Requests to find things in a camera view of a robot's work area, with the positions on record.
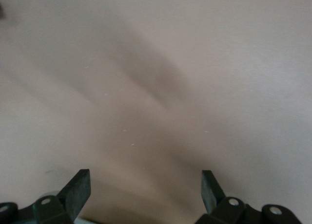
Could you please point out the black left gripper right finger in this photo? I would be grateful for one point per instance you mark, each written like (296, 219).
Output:
(212, 194)

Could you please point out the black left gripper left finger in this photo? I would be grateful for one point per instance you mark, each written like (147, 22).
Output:
(73, 194)

